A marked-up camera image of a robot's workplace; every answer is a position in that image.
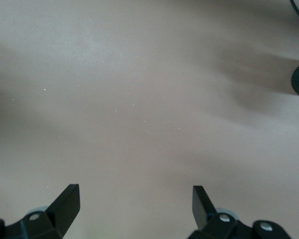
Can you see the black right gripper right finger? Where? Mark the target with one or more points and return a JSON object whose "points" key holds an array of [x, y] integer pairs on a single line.
{"points": [[214, 229]]}

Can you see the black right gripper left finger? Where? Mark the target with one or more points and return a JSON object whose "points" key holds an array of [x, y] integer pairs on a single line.
{"points": [[52, 224]]}

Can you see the brown table cover sheet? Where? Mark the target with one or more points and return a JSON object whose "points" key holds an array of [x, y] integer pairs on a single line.
{"points": [[139, 99]]}

